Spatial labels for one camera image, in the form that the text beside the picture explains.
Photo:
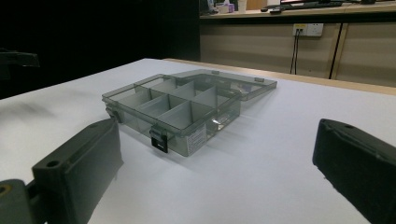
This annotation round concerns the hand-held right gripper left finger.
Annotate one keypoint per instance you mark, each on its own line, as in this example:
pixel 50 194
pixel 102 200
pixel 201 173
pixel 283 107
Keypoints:
pixel 77 165

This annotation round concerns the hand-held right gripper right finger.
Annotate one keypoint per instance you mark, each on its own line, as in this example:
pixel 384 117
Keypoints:
pixel 358 165

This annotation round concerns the transparent grey compartment box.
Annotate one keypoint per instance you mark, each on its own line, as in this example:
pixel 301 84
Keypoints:
pixel 174 109

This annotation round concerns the black curtain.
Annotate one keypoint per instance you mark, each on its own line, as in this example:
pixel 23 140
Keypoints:
pixel 93 31

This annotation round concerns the white table board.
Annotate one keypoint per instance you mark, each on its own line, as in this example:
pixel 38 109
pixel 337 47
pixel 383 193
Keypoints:
pixel 249 174

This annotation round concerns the wooden desk in background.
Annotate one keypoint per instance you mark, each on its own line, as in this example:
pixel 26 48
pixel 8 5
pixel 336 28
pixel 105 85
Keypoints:
pixel 358 8

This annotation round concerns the black keyboard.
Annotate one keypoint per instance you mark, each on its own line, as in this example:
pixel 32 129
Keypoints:
pixel 305 5

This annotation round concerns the tissue box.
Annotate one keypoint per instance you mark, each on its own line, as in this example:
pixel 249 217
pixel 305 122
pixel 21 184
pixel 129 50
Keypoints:
pixel 225 8

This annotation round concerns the white wall outlet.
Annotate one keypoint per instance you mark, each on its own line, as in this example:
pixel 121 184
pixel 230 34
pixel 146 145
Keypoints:
pixel 308 29

